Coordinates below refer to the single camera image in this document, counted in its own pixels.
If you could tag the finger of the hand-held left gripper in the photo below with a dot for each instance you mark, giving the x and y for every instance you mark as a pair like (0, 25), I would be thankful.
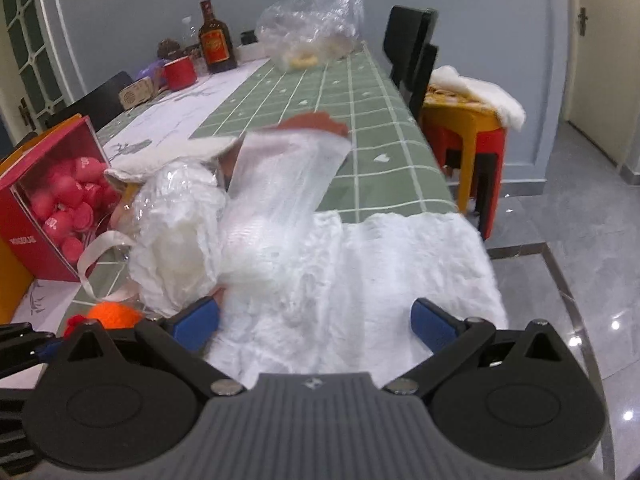
(25, 345)

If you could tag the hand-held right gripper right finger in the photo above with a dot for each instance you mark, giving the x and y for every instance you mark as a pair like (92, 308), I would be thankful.
(431, 324)

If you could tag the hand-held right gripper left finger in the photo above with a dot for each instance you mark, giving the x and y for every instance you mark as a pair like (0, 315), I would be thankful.
(197, 322)

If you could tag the white fluffy towel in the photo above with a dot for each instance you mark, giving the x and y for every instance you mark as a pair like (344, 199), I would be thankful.
(375, 270)

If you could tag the clear bag of white stuffing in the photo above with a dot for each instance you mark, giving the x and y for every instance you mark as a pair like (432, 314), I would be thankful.
(175, 230)

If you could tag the translucent plastic wrapper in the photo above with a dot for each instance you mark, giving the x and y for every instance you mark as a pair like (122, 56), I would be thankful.
(280, 195)

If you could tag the orange cardboard box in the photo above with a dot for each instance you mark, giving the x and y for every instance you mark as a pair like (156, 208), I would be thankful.
(12, 285)

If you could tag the orange knitted ball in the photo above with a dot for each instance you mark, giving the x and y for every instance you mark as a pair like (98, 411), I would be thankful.
(112, 316)

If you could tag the white ribbon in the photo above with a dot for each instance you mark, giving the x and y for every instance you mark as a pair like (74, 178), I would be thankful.
(95, 252)

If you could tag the black plastic stool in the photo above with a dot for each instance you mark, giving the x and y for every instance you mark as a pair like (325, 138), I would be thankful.
(487, 185)

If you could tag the pile of pink capsules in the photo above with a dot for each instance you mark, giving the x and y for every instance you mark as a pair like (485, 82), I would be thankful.
(70, 200)

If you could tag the red box with clear window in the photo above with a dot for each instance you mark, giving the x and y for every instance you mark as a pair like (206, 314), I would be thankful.
(45, 155)

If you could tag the red plastic stool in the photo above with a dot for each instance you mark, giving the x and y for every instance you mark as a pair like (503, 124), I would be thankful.
(492, 141)

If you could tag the red and yellow stools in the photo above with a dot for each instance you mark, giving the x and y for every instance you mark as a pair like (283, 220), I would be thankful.
(462, 120)

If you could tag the green checked tablecloth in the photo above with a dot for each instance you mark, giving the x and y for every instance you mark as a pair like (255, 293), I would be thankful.
(370, 125)

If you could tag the white printed table runner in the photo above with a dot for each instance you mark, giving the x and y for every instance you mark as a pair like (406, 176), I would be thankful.
(200, 102)

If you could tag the yellow patterned cushion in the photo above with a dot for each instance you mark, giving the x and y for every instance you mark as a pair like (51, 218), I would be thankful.
(450, 96)

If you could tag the white fluffy cushion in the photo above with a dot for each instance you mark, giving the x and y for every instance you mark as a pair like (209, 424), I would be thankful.
(480, 92)

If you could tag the wooden speaker box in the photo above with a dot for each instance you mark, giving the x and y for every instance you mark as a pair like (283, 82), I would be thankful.
(135, 94)

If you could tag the black chair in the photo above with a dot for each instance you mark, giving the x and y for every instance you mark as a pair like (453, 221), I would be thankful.
(407, 40)
(100, 97)

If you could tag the red mug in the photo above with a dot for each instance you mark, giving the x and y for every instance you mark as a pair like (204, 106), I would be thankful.
(179, 74)

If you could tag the purple toy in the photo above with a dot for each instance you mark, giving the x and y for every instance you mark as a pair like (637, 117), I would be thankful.
(152, 67)

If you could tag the brown figurine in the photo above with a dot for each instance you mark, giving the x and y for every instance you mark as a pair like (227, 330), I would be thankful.
(169, 49)

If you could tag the white box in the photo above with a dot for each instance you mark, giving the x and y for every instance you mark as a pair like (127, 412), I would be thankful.
(250, 52)

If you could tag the brown liquor bottle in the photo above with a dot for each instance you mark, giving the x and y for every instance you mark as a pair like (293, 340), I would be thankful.
(217, 47)

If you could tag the clear water bottle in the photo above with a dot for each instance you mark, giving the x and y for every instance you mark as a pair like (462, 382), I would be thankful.
(191, 42)

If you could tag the small black jar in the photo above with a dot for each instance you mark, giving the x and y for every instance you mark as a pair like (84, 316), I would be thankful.
(248, 37)

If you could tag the cream door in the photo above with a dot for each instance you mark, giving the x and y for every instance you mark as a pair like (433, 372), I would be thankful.
(607, 70)

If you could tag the glass-paned door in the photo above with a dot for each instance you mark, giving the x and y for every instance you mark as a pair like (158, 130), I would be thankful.
(25, 35)

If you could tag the large clear plastic bag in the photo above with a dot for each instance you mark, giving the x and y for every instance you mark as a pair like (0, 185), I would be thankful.
(320, 15)

